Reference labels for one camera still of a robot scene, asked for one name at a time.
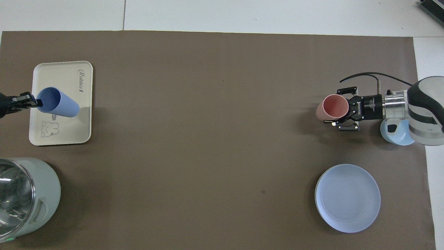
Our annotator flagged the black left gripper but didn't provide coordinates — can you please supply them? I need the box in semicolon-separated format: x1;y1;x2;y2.
0;92;43;119

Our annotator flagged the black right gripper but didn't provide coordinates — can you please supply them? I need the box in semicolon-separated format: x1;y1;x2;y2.
324;86;384;131

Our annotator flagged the pink cup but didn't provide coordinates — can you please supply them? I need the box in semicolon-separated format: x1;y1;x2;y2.
315;94;350;122

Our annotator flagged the blue ribbed cup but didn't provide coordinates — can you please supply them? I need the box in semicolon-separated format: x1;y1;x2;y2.
36;87;80;118

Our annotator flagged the cream tray with rabbit print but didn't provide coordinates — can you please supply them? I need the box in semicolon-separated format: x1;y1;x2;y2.
29;61;93;146

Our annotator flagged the light blue bowl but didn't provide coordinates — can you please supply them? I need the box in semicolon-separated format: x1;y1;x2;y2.
380;118;416;145

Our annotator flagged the light blue plate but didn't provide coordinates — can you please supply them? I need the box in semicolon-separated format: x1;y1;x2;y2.
315;164;381;233

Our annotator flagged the pale green electric pot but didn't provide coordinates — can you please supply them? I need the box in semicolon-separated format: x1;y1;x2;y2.
0;157;61;242

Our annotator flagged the glass pot lid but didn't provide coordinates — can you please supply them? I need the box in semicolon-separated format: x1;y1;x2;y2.
0;160;36;237

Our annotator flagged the grey ribbed device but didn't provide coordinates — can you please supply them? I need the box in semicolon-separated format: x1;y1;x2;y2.
418;0;444;27

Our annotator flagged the brown paper table mat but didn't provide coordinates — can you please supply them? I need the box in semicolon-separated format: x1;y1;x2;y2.
0;31;437;250

